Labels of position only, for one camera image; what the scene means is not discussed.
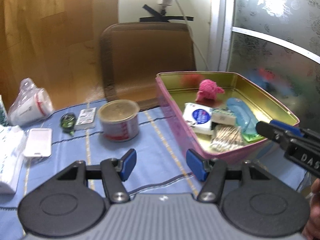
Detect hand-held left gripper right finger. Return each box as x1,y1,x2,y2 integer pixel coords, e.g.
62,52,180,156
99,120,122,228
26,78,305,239
186,149,274,203

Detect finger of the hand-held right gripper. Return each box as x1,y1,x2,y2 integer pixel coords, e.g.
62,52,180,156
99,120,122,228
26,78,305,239
255,121,291,147
270,119,320,141

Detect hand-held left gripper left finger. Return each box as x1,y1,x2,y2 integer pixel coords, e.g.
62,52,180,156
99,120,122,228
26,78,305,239
54,149,137,204

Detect blue plastic bottle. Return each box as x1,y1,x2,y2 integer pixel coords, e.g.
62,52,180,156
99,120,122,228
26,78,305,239
226,97,259,135

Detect cotton swabs bag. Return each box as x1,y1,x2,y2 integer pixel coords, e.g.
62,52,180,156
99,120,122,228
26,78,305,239
209,125,247,153

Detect white blue wet wipes pack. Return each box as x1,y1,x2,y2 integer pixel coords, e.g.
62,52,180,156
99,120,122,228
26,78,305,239
182,102,216,135

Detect pink tin box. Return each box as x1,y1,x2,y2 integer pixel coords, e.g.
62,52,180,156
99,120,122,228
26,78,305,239
155,71,300,165

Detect pink knitted toy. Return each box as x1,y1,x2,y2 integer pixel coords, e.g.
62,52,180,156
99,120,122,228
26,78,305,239
195,79,225,102

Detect person's right hand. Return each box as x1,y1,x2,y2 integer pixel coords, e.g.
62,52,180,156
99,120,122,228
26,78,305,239
309,179,320,220

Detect blue striped tablecloth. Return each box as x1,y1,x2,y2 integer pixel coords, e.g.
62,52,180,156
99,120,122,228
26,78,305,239
0,97,310,240

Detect plastic tub with lid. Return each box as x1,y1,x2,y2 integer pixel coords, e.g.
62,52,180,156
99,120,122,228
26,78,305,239
97,99,140,143

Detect small white label packet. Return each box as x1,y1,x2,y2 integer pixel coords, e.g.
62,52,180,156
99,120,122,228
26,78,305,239
74,107,97,130

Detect white card holder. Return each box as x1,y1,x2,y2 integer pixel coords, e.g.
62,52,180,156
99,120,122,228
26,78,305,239
24,128,53,158

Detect brown chair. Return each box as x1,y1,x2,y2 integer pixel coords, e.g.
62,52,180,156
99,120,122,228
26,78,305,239
99,22,197,112

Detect frosted glass sliding door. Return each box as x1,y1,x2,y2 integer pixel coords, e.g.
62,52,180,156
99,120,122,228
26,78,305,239
220,0,320,120

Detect plastic bag of paper cups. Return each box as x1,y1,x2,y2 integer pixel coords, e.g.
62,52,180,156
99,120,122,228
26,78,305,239
7,78,54,127

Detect white tissue pack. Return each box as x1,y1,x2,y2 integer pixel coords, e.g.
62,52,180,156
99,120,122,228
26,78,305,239
0,125,27,195

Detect green drink carton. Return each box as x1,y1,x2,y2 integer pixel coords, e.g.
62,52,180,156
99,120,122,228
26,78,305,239
0,95,7,125

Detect black tape strips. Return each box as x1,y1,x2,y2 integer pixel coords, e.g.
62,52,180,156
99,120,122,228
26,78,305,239
139,4,194,23

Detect white cable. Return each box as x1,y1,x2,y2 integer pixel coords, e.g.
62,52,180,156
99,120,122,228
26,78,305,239
175,0,209,69

